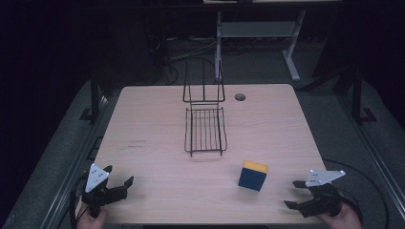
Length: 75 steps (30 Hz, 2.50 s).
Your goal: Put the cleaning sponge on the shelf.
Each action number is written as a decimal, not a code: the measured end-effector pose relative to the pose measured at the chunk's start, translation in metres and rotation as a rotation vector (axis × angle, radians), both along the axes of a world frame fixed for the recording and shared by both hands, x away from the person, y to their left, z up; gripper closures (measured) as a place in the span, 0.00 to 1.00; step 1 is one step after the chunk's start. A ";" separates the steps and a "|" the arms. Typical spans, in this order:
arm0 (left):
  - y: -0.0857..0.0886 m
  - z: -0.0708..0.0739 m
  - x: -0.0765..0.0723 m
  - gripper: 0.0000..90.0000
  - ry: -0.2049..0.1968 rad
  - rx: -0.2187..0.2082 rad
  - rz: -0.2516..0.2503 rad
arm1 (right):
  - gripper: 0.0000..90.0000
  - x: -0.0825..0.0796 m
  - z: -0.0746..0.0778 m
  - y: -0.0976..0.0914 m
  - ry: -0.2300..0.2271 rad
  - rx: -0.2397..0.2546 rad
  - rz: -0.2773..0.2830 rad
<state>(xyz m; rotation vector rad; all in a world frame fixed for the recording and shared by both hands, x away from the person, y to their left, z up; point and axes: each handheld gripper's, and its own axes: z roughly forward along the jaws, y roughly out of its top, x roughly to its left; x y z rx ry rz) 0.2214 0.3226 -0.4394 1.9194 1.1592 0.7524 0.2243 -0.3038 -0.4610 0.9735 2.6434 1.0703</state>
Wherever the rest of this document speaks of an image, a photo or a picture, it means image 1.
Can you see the blue and yellow sponge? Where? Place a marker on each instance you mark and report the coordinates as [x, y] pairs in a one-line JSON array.
[[253, 179]]

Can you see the person's right hand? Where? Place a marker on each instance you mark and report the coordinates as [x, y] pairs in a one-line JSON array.
[[342, 219]]

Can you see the white metal stand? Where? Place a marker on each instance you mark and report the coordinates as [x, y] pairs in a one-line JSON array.
[[258, 29]]

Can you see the person's left hand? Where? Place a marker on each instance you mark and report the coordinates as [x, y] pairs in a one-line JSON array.
[[90, 222]]

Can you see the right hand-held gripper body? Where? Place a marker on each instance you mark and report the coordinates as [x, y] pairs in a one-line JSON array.
[[323, 194]]

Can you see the aluminium frame rail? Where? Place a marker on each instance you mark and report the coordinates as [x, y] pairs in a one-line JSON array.
[[375, 156], [74, 168]]

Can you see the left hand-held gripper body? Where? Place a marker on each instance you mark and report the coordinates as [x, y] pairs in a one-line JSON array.
[[95, 178]]

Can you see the black metal post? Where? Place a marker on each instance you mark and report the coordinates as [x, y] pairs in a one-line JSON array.
[[94, 95], [358, 95]]

